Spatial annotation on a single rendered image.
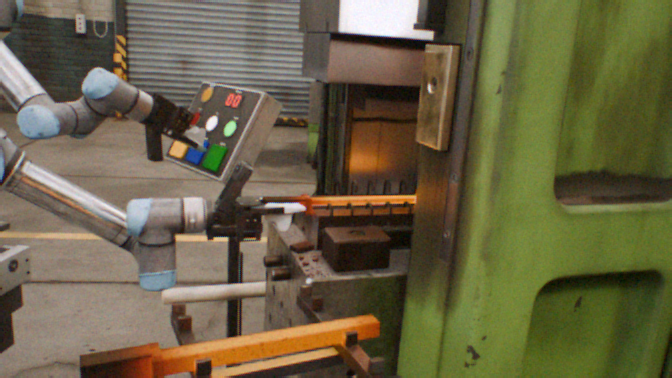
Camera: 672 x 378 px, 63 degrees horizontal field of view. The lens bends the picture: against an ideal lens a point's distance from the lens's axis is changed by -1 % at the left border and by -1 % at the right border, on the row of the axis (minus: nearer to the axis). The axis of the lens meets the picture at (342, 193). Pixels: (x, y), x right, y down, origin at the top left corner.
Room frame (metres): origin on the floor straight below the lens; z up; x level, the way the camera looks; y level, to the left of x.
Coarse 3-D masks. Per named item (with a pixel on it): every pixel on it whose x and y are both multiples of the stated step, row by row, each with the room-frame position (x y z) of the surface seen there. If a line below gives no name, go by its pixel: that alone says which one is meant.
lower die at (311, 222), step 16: (320, 208) 1.17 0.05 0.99; (336, 208) 1.18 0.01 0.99; (368, 208) 1.21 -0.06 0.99; (384, 208) 1.21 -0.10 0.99; (400, 208) 1.22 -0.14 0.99; (304, 224) 1.22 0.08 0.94; (320, 224) 1.12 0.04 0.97; (336, 224) 1.13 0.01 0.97; (384, 224) 1.17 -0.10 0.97; (400, 224) 1.19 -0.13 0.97; (320, 240) 1.12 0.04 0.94; (400, 240) 1.19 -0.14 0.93
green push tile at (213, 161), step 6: (210, 150) 1.58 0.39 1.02; (216, 150) 1.56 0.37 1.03; (222, 150) 1.54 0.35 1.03; (228, 150) 1.54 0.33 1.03; (210, 156) 1.56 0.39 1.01; (216, 156) 1.54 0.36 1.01; (222, 156) 1.53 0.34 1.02; (204, 162) 1.56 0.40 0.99; (210, 162) 1.55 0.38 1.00; (216, 162) 1.53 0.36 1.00; (210, 168) 1.53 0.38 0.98; (216, 168) 1.51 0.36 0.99
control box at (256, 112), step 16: (224, 96) 1.70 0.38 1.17; (240, 96) 1.64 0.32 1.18; (256, 96) 1.60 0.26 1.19; (192, 112) 1.76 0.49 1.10; (208, 112) 1.70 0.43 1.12; (224, 112) 1.65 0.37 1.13; (240, 112) 1.60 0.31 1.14; (256, 112) 1.56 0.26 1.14; (272, 112) 1.60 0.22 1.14; (224, 128) 1.60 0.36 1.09; (240, 128) 1.56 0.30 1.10; (256, 128) 1.57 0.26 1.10; (224, 144) 1.56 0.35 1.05; (240, 144) 1.53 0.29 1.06; (256, 144) 1.57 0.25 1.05; (176, 160) 1.67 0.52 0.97; (224, 160) 1.52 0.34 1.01; (208, 176) 1.56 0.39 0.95; (224, 176) 1.49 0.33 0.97
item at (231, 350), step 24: (240, 336) 0.68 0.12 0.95; (264, 336) 0.68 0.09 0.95; (288, 336) 0.69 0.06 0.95; (312, 336) 0.70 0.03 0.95; (336, 336) 0.71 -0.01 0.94; (360, 336) 0.73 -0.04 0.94; (96, 360) 0.58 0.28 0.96; (120, 360) 0.59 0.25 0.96; (144, 360) 0.60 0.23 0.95; (168, 360) 0.61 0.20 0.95; (192, 360) 0.62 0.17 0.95; (216, 360) 0.64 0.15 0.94; (240, 360) 0.65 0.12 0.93
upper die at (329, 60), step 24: (312, 48) 1.23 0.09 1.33; (336, 48) 1.13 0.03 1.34; (360, 48) 1.14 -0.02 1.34; (384, 48) 1.16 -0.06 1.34; (408, 48) 1.18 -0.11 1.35; (312, 72) 1.22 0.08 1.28; (336, 72) 1.13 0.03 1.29; (360, 72) 1.14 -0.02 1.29; (384, 72) 1.16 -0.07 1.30; (408, 72) 1.18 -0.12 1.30
